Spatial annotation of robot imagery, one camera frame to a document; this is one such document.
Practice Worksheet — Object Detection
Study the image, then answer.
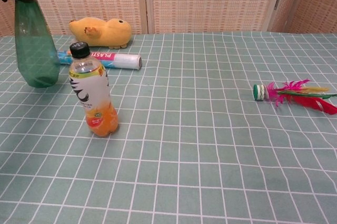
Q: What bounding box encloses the green plastic spray bottle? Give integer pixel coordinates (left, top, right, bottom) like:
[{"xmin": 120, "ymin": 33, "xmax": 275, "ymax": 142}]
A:
[{"xmin": 14, "ymin": 0, "xmax": 62, "ymax": 89}]

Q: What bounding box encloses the orange drink bottle black cap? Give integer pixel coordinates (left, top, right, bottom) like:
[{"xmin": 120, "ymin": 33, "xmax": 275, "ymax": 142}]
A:
[{"xmin": 68, "ymin": 41, "xmax": 120, "ymax": 138}]

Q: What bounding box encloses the yellow plush duck toy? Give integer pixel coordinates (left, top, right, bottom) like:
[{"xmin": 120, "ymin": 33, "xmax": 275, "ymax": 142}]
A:
[{"xmin": 68, "ymin": 16, "xmax": 133, "ymax": 50}]

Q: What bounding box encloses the plastic wrap roll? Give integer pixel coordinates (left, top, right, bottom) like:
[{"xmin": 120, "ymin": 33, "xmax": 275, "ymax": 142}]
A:
[{"xmin": 55, "ymin": 49, "xmax": 144, "ymax": 70}]

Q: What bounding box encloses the green checked tablecloth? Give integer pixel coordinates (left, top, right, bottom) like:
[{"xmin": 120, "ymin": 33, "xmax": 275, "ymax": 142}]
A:
[{"xmin": 0, "ymin": 31, "xmax": 337, "ymax": 224}]

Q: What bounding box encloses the colourful feather shuttlecock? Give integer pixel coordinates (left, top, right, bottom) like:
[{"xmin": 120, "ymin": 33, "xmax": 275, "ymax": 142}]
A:
[{"xmin": 253, "ymin": 78, "xmax": 337, "ymax": 116}]

